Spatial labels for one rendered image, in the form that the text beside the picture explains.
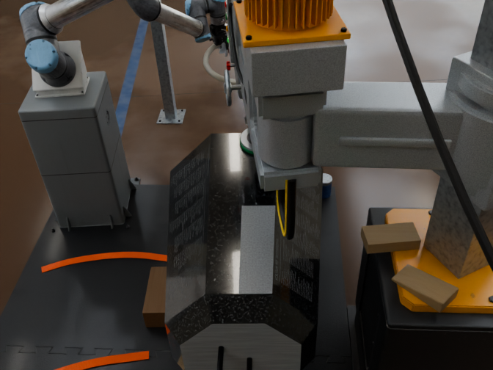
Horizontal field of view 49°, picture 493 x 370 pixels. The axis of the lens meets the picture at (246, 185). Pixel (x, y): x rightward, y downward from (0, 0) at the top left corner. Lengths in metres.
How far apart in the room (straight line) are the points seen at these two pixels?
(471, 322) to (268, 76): 1.11
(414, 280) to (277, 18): 1.05
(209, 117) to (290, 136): 2.65
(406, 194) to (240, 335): 1.92
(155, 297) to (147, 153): 1.44
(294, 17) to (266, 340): 1.11
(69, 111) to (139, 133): 1.31
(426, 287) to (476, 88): 0.72
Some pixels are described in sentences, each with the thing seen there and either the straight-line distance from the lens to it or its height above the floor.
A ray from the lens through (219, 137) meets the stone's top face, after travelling 2.62.
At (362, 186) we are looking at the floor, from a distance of 3.59.
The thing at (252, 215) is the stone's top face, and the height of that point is 0.80.
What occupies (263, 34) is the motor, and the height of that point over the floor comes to 1.70.
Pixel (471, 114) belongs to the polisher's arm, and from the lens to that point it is 1.64.
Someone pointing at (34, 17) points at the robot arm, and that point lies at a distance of 2.88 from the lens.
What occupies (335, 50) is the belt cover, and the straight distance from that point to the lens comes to 1.44.
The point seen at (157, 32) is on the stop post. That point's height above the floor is 0.72.
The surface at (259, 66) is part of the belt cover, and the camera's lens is 1.42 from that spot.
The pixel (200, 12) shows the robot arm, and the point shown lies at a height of 1.16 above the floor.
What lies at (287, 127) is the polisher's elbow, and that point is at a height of 1.39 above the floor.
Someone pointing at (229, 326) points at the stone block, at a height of 0.73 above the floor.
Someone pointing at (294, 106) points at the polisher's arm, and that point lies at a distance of 1.58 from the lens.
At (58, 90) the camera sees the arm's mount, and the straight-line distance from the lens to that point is 3.06.
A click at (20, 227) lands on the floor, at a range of 3.64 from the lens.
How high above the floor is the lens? 2.30
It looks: 40 degrees down
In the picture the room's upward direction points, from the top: 3 degrees counter-clockwise
